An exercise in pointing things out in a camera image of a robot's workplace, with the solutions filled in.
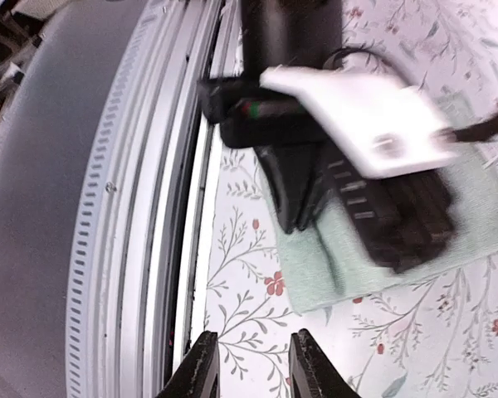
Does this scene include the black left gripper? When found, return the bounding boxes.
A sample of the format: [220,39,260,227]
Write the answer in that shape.
[198,1,465,274]

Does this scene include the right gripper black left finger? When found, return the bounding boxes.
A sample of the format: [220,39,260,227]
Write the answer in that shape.
[156,331,220,398]

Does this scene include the green towel with panda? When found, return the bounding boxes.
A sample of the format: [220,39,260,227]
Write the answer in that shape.
[261,145,498,313]

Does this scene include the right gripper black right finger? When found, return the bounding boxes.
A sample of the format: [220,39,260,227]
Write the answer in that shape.
[289,328,359,398]

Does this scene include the aluminium front frame rail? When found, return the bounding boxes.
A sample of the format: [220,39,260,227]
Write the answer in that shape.
[0,0,242,398]

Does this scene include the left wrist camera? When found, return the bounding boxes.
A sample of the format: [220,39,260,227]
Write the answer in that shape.
[260,66,459,179]

